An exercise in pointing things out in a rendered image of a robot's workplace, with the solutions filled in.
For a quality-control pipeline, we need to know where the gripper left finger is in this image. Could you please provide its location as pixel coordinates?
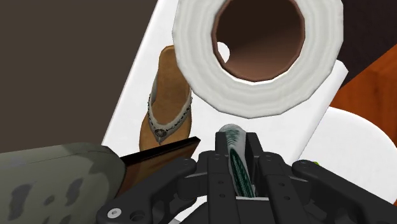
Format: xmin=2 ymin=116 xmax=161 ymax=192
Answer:
xmin=95 ymin=131 xmax=242 ymax=224

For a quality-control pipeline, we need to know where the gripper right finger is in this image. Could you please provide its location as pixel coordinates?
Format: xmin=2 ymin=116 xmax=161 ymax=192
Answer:
xmin=246 ymin=132 xmax=397 ymax=224

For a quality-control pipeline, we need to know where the white green striped object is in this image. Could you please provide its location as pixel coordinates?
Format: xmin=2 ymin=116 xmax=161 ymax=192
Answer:
xmin=218 ymin=123 xmax=258 ymax=199

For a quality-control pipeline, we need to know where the dark brown flat box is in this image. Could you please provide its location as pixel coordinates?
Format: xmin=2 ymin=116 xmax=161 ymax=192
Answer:
xmin=115 ymin=136 xmax=202 ymax=198

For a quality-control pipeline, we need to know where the tan flip-flop sandal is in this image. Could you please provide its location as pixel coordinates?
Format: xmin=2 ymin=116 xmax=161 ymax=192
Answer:
xmin=139 ymin=45 xmax=193 ymax=152

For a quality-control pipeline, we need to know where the white toilet paper roll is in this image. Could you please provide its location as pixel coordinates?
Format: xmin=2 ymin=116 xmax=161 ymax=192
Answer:
xmin=172 ymin=0 xmax=345 ymax=120

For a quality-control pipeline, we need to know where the grey green mottled object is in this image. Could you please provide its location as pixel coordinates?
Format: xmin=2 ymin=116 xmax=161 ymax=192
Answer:
xmin=0 ymin=142 xmax=127 ymax=224

